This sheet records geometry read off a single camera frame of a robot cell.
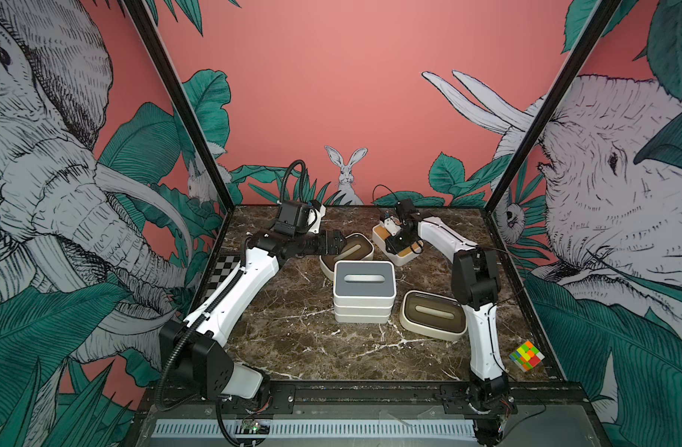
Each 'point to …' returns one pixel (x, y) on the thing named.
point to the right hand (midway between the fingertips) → (392, 240)
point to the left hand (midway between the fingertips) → (337, 238)
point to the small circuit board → (252, 426)
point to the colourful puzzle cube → (526, 356)
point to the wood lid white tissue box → (380, 234)
